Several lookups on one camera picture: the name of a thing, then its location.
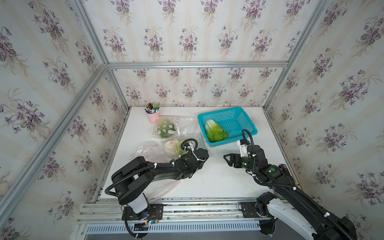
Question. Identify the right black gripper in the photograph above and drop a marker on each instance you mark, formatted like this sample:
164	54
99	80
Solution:
233	156

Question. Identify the chinese cabbage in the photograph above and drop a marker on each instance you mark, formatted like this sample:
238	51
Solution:
173	147
214	132
165	128

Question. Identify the teal plastic basket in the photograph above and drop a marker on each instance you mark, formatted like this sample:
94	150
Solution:
231	120

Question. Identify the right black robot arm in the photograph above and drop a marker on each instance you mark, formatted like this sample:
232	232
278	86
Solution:
286	201

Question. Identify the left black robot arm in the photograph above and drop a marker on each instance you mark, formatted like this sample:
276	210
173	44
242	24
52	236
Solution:
130	181

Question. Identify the grey block with black device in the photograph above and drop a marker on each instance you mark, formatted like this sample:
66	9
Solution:
285	169

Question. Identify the pink pen cup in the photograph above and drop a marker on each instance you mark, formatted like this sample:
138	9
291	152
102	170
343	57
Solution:
153	117

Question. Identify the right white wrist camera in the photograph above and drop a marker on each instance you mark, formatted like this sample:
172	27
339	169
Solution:
243	146

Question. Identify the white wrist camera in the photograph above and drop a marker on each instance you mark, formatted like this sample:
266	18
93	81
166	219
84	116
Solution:
243	146
189	147

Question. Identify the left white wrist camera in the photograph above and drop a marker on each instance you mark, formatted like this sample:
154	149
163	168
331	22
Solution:
189	147

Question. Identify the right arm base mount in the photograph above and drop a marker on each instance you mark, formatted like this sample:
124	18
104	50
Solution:
257	208

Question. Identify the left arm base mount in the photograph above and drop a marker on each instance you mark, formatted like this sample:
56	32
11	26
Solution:
153	213

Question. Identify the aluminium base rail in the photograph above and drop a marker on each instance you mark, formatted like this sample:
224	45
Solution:
174	210

